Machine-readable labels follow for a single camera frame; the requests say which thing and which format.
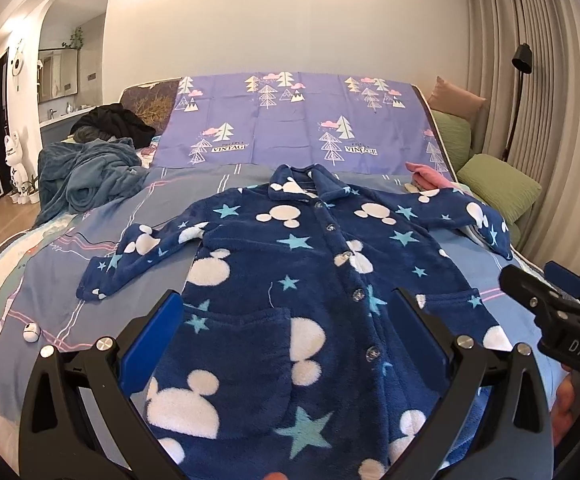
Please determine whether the navy fleece pajama top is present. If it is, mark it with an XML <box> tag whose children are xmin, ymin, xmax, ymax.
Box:
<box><xmin>76</xmin><ymin>165</ymin><xmax>511</xmax><ymax>479</ymax></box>

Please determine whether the black clothes pile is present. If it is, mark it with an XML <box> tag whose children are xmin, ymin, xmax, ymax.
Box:
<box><xmin>70</xmin><ymin>103</ymin><xmax>155</xmax><ymax>148</ymax></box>

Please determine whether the right hand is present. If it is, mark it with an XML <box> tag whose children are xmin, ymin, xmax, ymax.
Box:
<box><xmin>550</xmin><ymin>364</ymin><xmax>580</xmax><ymax>446</ymax></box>

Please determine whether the small white round gadget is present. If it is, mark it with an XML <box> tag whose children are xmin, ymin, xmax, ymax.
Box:
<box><xmin>22</xmin><ymin>322</ymin><xmax>40</xmax><ymax>344</ymax></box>

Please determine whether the green cushion near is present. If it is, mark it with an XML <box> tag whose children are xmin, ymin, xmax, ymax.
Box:
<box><xmin>458</xmin><ymin>154</ymin><xmax>541</xmax><ymax>223</ymax></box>

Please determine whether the green cushion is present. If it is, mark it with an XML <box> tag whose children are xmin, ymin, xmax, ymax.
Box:
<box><xmin>432</xmin><ymin>110</ymin><xmax>472</xmax><ymax>172</ymax></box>
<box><xmin>458</xmin><ymin>154</ymin><xmax>541</xmax><ymax>223</ymax></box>

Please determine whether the blue grey striped bed cover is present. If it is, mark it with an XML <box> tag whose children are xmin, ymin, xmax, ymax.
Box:
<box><xmin>0</xmin><ymin>164</ymin><xmax>562</xmax><ymax>422</ymax></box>

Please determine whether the pink folded garment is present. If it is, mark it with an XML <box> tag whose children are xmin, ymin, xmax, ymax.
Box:
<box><xmin>406</xmin><ymin>162</ymin><xmax>454</xmax><ymax>191</ymax></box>

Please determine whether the green cushion far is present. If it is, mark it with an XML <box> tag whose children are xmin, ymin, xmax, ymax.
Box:
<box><xmin>432</xmin><ymin>110</ymin><xmax>472</xmax><ymax>172</ymax></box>

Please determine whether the peach pillow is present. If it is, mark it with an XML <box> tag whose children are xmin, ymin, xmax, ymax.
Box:
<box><xmin>427</xmin><ymin>76</ymin><xmax>486</xmax><ymax>122</ymax></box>

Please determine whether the black floor lamp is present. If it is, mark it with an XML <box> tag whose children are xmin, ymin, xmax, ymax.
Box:
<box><xmin>502</xmin><ymin>42</ymin><xmax>532</xmax><ymax>162</ymax></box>

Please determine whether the beige curtain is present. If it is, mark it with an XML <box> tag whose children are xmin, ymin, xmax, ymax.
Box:
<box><xmin>468</xmin><ymin>0</ymin><xmax>580</xmax><ymax>274</ymax></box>

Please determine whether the teal crumpled blanket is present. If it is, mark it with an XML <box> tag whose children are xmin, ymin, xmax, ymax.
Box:
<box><xmin>35</xmin><ymin>139</ymin><xmax>148</xmax><ymax>226</ymax></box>

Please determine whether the white cat figurine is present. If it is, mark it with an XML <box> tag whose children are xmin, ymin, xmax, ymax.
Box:
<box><xmin>5</xmin><ymin>131</ymin><xmax>30</xmax><ymax>204</ymax></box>

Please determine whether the brown patterned pillow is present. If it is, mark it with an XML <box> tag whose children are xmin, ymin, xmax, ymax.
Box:
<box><xmin>120</xmin><ymin>78</ymin><xmax>179</xmax><ymax>136</ymax></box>

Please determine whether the purple tree print sheet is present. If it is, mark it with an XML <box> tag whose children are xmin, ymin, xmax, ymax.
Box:
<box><xmin>153</xmin><ymin>70</ymin><xmax>454</xmax><ymax>178</ymax></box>

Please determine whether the wall mirror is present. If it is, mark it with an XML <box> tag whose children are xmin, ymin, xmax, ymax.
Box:
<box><xmin>37</xmin><ymin>48</ymin><xmax>78</xmax><ymax>103</ymax></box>

